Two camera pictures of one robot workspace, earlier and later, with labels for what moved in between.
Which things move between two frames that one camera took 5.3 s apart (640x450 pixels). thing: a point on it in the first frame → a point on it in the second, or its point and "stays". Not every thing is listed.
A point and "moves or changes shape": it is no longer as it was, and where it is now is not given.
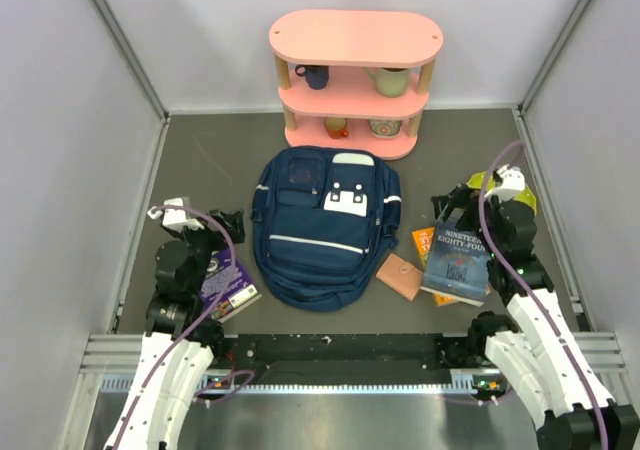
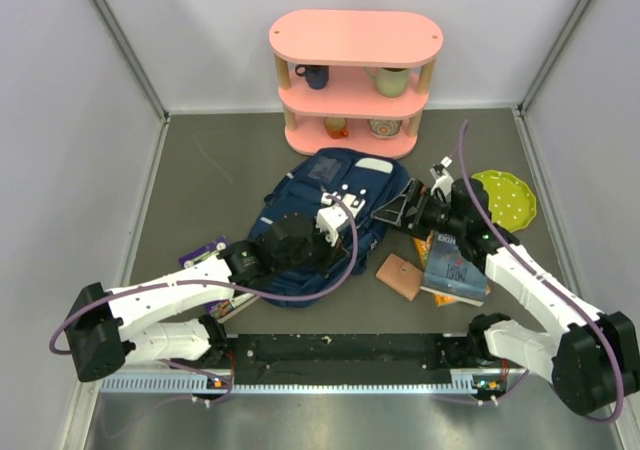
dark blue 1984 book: (457, 264) stays
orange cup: (336, 127) stays
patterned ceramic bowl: (385, 128) stays
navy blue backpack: (323, 220) moves or changes shape
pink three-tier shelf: (355, 79) stays
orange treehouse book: (423, 239) stays
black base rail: (416, 359) stays
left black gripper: (218, 235) → (332, 255)
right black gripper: (444, 204) → (413, 194)
